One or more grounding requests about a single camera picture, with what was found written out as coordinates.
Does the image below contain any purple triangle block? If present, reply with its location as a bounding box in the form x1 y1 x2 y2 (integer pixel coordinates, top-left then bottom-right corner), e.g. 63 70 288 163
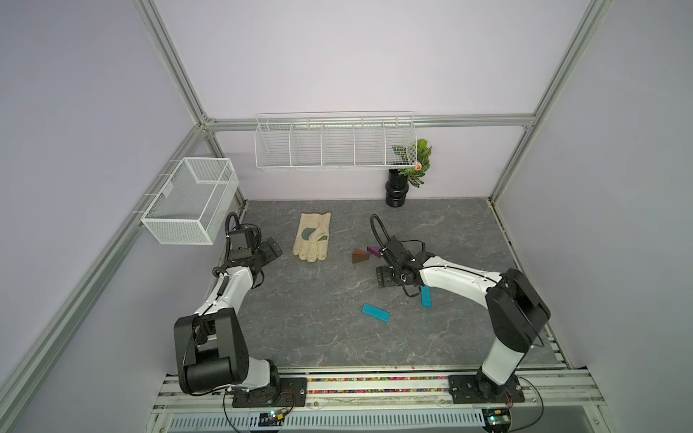
366 246 382 257

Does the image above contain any green artificial plant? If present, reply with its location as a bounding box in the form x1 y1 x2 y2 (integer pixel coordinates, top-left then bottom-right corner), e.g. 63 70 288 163
393 139 432 188

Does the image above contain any beige work glove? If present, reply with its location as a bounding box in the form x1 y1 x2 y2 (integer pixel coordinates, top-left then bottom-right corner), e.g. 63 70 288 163
292 212 332 263

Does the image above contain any green circuit board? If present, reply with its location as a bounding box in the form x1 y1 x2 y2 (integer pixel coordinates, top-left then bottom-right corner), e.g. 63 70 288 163
482 409 512 432

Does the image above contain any small black controller board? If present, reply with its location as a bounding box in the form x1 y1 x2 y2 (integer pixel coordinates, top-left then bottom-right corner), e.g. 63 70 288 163
257 411 285 427

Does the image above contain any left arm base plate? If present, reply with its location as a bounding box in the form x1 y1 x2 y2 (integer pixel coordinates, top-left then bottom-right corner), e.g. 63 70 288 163
232 377 308 409

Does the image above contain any small white wire basket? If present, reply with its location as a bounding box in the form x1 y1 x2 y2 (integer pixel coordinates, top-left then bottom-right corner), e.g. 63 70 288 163
141 157 239 245

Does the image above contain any black vase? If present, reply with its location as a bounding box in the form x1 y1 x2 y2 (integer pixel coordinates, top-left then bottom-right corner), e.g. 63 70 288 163
385 170 409 207

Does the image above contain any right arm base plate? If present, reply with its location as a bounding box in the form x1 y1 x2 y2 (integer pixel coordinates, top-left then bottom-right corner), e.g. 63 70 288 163
448 375 525 404

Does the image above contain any short teal block upright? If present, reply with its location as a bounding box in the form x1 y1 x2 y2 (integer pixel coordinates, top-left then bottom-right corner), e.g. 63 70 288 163
420 286 432 309

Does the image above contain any reddish brown triangle block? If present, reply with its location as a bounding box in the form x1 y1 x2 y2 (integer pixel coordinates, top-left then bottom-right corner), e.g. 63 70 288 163
352 249 370 263

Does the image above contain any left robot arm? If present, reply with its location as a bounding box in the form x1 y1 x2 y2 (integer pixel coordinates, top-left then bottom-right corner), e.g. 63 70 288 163
173 225 283 398

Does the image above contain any long white wire shelf basket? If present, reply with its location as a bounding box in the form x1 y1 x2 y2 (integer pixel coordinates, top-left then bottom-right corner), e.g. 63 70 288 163
254 111 418 171

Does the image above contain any long teal block lying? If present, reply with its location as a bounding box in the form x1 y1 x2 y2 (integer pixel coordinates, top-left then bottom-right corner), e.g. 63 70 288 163
362 304 391 323

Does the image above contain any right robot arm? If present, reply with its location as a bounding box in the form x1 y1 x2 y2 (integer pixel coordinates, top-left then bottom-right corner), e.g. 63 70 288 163
376 237 552 402

